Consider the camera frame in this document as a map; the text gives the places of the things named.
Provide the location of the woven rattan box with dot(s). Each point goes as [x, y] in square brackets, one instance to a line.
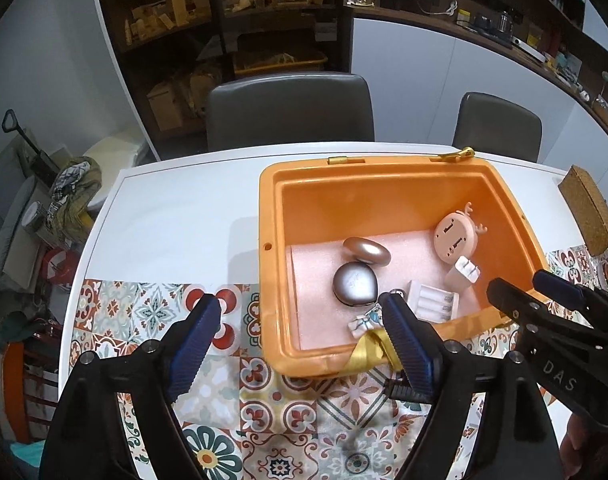
[586, 205]

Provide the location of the pink foam liner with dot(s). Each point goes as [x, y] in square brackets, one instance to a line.
[314, 300]

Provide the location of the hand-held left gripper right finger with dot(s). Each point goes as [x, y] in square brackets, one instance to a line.
[409, 355]

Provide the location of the silver round case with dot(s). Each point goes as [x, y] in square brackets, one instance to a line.
[354, 282]

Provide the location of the patterned cloth bag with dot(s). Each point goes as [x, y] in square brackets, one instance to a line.
[74, 185]

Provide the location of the black ribbed device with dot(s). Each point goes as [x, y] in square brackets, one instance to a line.
[396, 391]

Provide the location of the grey leather chair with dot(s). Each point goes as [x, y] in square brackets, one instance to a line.
[499, 125]
[284, 110]

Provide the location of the dark wooden shelf unit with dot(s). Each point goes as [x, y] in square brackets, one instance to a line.
[346, 10]

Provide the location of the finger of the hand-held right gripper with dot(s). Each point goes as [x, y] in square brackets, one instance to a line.
[516, 302]
[559, 285]

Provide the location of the orange frame stool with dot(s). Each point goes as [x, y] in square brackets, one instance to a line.
[11, 390]

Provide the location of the rose gold oval case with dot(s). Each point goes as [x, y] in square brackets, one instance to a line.
[366, 252]

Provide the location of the red round object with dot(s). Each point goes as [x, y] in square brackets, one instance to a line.
[59, 265]

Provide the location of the white cushion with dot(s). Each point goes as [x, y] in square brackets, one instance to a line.
[114, 147]

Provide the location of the person's right hand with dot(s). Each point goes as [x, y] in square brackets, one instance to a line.
[581, 445]

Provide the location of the pink round antler night light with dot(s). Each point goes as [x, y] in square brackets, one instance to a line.
[454, 235]

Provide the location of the small white blue figurine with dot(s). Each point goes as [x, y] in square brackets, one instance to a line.
[361, 325]

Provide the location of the round metal tin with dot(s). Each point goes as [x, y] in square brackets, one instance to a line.
[34, 215]

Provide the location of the white battery case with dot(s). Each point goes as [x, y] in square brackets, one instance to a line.
[434, 300]

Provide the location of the patterned tile table mat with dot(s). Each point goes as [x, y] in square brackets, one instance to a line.
[284, 410]

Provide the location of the orange plastic storage bin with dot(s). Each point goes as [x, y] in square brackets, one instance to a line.
[270, 210]

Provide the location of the orange bin on shelf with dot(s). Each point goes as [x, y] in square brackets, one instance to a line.
[279, 63]

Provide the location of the gold ribbon with red print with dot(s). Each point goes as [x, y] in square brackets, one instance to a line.
[459, 154]

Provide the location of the metal kettle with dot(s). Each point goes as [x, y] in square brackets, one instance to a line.
[505, 21]

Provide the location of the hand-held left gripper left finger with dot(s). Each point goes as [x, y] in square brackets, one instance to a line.
[196, 350]

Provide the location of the white cabinet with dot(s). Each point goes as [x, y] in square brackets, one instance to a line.
[409, 70]

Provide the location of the brown cardboard box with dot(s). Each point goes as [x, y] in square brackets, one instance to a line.
[164, 105]

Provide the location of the white charger plug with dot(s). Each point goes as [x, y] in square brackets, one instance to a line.
[459, 277]

